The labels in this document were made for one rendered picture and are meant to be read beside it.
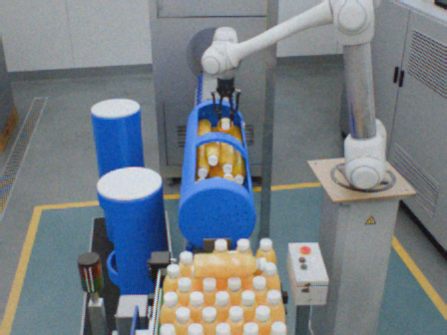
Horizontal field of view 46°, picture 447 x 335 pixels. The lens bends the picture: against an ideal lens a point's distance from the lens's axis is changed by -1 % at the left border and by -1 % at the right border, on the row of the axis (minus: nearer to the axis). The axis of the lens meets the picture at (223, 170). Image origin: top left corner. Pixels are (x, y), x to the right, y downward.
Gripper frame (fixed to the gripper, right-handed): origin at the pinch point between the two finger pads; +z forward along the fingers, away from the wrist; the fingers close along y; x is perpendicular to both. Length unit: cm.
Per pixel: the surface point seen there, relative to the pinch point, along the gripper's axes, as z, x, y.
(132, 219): 30, 35, 40
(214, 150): 3.5, 23.4, 5.5
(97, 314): 16, 106, 40
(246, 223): 15, 61, -6
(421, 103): 35, -108, -134
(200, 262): 5, 96, 10
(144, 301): 37, 77, 31
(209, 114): 7.6, -25.7, 7.7
